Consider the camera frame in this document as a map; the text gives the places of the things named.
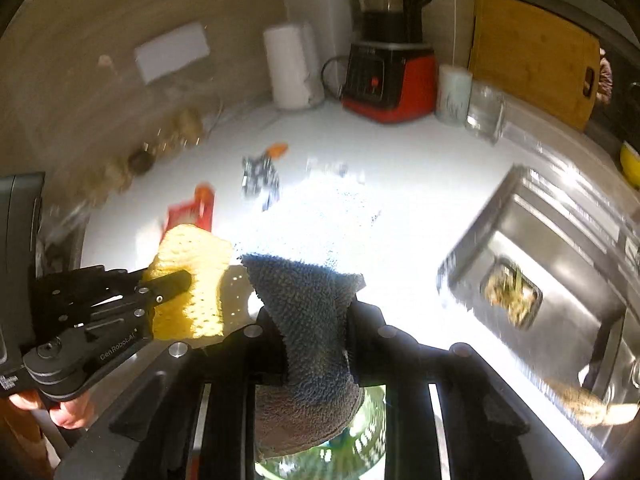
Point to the left hand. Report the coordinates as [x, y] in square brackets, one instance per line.
[70, 415]

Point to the amber glass cup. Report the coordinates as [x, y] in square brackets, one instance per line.
[188, 127]

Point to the blue grey rag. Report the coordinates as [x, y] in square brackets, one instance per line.
[308, 305]

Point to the wooden cutting board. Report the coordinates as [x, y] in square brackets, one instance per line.
[537, 57]

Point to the white ceramic cup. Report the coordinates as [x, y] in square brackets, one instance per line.
[454, 85]

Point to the food scraps sink strainer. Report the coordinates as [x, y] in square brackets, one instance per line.
[506, 287]

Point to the yellow foam fruit net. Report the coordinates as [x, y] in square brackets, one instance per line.
[197, 312]

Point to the small orange peel piece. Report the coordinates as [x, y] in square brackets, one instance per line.
[276, 150]

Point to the yellow bowl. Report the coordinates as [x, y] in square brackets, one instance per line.
[630, 163]

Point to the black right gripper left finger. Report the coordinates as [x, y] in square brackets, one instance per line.
[188, 415]

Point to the dark round jar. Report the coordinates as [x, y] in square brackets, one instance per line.
[140, 162]

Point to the white wall socket panel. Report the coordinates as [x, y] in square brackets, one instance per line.
[172, 51]

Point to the white electric kettle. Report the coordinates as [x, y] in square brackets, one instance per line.
[294, 66]

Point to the bamboo whisk brush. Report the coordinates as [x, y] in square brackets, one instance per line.
[589, 410]

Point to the stainless steel sink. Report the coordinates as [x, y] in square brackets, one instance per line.
[586, 333]

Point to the clear glass jar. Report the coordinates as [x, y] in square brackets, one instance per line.
[486, 112]

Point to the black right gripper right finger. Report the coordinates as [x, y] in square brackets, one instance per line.
[449, 408]

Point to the red snack packet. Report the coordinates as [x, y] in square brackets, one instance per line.
[197, 212]

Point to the silver pill blister pack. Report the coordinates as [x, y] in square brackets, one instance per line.
[260, 180]

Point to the crumpled white tissue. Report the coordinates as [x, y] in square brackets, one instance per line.
[317, 166]

